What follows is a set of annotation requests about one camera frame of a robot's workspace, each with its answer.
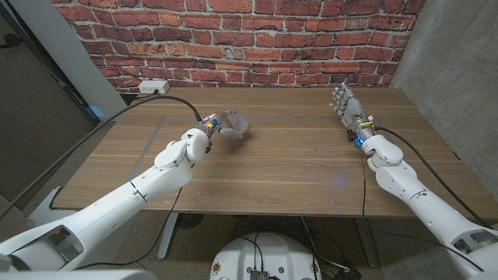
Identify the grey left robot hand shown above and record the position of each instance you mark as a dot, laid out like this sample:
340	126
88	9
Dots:
216	123

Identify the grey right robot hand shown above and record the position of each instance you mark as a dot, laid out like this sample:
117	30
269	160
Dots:
352	109

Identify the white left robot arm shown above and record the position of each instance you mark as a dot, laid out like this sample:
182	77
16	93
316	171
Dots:
155	183

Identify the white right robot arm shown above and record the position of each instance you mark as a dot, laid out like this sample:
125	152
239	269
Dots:
416	190

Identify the white power strip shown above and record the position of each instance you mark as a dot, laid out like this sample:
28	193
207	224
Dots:
153	86

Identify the red brick print backdrop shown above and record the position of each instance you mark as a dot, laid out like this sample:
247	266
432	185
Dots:
241	39

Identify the black round floor disc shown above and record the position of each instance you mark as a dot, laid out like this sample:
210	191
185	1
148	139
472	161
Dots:
190	220

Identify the grey table leg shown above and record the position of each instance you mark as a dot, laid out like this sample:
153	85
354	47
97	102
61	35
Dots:
366	241
168	233

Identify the white robot torso base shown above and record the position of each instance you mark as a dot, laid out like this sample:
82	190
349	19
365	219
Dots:
268	253

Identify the black power adapter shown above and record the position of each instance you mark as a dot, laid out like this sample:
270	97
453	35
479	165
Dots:
346	274

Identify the dark door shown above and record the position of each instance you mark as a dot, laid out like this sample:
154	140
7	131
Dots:
39	116

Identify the white floor platform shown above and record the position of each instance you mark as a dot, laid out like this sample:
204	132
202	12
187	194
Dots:
50	210

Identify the person in brown trousers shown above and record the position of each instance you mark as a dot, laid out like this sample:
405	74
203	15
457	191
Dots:
11	225

